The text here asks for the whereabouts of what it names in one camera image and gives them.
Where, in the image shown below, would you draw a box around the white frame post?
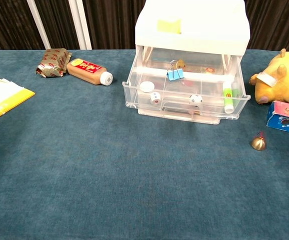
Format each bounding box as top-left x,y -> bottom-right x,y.
68,0 -> 93,50
26,0 -> 52,50

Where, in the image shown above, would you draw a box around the teal table cloth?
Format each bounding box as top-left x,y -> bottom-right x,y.
0,49 -> 289,240

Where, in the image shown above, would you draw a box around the white yellow flat box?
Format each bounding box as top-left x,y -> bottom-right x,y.
0,76 -> 36,127

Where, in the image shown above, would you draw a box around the white die black dots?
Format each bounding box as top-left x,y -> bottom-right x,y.
188,94 -> 203,106

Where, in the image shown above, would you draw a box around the yellow sticky note pad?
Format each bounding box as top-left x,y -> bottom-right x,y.
157,18 -> 182,35

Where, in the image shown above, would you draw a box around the dark pleated curtain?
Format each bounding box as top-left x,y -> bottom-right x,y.
0,0 -> 289,54

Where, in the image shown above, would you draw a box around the brown drink bottle red label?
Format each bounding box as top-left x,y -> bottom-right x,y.
66,58 -> 114,87

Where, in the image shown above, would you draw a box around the blue binder clip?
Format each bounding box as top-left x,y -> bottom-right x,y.
166,59 -> 185,82

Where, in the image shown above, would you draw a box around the green white marker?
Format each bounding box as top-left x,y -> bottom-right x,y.
223,81 -> 235,114

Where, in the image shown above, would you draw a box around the white die coloured dots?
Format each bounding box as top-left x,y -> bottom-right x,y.
148,91 -> 161,105

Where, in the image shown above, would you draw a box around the clear plastic drawer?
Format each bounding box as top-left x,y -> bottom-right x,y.
122,46 -> 252,125

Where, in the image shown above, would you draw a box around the gold foil snack packet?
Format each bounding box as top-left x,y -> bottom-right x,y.
36,48 -> 73,78

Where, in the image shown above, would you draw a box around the white plastic drawer cabinet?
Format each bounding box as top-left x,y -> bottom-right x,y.
134,0 -> 251,57

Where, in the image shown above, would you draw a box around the small golden bell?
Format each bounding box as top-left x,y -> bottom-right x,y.
250,131 -> 267,152

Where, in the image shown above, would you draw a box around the white round cap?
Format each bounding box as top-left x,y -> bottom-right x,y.
139,81 -> 155,93

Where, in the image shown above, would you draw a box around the yellow plush toy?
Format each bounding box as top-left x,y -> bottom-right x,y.
249,48 -> 289,105

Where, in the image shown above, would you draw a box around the blue pink cookie box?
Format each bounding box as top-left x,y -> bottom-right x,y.
266,100 -> 289,137

